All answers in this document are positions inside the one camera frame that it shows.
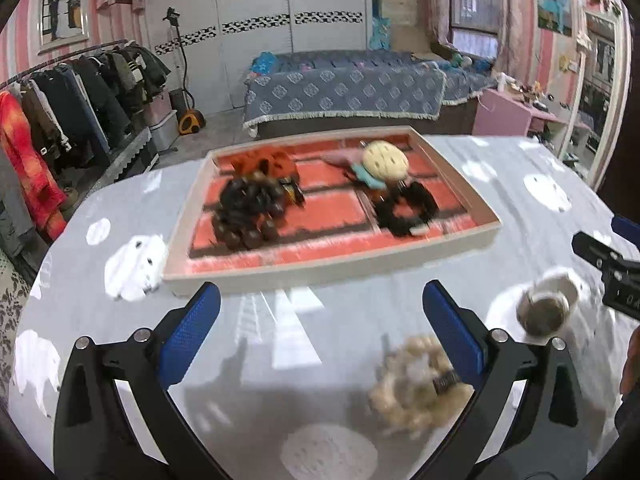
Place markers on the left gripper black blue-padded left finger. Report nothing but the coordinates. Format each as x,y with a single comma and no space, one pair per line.
93,437

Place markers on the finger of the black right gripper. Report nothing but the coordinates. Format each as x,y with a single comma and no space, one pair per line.
597,254

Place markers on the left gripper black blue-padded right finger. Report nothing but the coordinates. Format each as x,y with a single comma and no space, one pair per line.
525,418

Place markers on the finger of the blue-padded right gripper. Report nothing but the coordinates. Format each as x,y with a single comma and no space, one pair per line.
627,229

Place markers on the cream fabric scrunchie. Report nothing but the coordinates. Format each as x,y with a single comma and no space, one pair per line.
417,389

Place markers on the burger plush hair clip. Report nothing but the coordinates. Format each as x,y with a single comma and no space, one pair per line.
374,165

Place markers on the orange fabric scrunchie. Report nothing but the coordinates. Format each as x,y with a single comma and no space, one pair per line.
271,162

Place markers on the colourful flower black hair claw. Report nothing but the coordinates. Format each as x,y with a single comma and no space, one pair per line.
292,192

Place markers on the person's hand at right edge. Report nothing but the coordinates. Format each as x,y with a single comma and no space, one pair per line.
631,370

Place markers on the white framed standing mirror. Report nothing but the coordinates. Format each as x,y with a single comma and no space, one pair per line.
604,46

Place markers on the pink bedside desk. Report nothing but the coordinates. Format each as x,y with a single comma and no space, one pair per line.
497,114

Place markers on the grey coat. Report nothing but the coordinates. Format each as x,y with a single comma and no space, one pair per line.
16,225

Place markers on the red orange coat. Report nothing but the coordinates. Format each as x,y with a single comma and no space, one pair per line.
42,196

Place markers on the bed with blue patterned cover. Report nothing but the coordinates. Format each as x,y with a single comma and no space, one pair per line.
357,84

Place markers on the beige tray with red lining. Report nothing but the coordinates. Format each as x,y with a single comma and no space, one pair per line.
334,236

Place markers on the window with pink curtains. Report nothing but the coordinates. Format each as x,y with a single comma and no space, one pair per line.
502,31

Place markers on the plastic storage boxes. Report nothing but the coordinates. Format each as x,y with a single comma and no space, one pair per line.
161,118

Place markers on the garment steamer on stand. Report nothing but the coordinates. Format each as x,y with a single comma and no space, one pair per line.
192,120

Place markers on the dark hanging clothes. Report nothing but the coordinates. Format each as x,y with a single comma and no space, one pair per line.
84,110

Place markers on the white wardrobe with checker band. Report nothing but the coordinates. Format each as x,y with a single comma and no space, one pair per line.
222,38

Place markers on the framed photo right wall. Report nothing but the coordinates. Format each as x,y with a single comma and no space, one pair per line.
556,16

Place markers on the metal clothes rack rail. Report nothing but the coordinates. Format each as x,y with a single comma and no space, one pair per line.
61,58

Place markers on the framed wedding photo left wall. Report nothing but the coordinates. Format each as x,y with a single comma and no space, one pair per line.
62,23

